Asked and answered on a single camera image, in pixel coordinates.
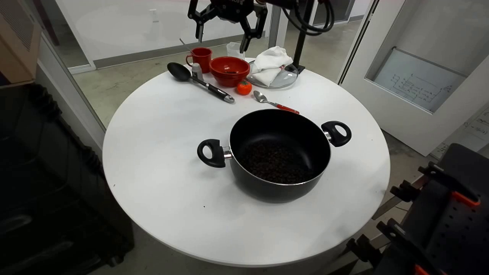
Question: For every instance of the orange toy tomato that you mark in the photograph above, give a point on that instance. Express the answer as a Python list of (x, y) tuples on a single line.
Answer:
[(244, 88)]

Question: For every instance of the black stand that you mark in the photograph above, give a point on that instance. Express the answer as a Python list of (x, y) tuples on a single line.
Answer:
[(303, 34)]

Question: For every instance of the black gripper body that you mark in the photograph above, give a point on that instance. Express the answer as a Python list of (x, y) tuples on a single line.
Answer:
[(232, 9)]

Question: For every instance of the white cloth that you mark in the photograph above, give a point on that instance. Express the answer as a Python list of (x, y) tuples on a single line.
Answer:
[(269, 61)]

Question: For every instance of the black workbench with orange clamps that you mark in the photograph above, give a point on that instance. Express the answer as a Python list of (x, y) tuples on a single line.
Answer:
[(447, 221)]

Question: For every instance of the large black case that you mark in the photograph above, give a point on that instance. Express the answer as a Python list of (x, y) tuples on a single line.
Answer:
[(46, 183)]

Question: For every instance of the dark coffee beans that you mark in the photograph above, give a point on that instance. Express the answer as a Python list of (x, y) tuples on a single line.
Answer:
[(277, 162)]

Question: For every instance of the red bowl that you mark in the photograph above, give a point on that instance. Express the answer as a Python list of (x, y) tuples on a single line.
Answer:
[(229, 76)]

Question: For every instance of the cardboard box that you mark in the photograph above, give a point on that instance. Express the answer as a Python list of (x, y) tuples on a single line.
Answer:
[(15, 46)]

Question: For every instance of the glass pot lid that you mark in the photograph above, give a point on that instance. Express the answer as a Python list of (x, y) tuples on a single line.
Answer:
[(284, 78)]

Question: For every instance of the clear plastic cup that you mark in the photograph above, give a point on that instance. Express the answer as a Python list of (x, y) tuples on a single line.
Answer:
[(232, 49)]

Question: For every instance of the whiteboard with drawings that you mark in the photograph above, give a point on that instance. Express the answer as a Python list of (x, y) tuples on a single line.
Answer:
[(416, 80)]

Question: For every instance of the large black serving spoon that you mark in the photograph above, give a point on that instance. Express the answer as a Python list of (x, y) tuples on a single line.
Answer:
[(179, 71)]

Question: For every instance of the red mug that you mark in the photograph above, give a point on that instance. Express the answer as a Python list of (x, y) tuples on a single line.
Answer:
[(201, 57)]

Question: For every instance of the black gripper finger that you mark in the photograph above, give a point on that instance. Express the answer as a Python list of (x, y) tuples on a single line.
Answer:
[(199, 30), (262, 23)]

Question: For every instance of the small grey shaker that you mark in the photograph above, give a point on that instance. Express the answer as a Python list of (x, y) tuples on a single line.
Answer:
[(197, 72)]

